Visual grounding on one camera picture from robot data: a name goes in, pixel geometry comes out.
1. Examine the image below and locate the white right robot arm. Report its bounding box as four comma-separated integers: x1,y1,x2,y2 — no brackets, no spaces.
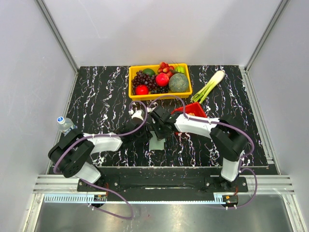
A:
147,106,251,191

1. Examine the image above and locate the green apple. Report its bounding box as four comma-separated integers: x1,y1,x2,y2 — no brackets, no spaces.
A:
175,66,185,74

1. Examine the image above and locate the red round fruit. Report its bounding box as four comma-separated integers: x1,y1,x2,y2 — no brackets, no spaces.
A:
135,85,149,95

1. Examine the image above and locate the red plastic card tray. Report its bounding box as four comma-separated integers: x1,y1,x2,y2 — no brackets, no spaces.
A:
170,101,208,136

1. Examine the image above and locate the aluminium frame rail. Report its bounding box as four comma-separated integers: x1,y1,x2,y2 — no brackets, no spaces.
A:
43,194,239,205

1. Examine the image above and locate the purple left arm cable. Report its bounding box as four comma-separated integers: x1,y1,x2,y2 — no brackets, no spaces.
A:
53,101,148,220

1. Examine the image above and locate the red pomegranate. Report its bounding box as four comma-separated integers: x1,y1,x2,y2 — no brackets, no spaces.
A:
155,73,169,87

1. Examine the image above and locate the yellow plastic fruit bin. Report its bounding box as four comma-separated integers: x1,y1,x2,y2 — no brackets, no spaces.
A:
128,63,193,101

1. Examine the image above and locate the dark purple grape bunch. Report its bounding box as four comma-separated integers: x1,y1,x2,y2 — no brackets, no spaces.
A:
131,70,159,95

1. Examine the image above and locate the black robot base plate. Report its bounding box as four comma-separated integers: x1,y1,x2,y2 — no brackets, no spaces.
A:
48,166,249,201

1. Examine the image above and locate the green spring onion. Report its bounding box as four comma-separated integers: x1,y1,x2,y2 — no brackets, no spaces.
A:
190,71,225,104

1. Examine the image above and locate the green netted melon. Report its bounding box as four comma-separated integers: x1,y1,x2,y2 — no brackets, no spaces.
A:
169,73,189,92

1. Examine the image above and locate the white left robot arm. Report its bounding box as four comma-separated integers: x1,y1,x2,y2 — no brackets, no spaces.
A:
48,110,152,191

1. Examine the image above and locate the green avocado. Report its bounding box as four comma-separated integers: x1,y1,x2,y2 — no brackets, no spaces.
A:
142,68,155,76

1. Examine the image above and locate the clear plastic water bottle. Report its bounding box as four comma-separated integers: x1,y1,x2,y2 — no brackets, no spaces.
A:
57,116,76,135

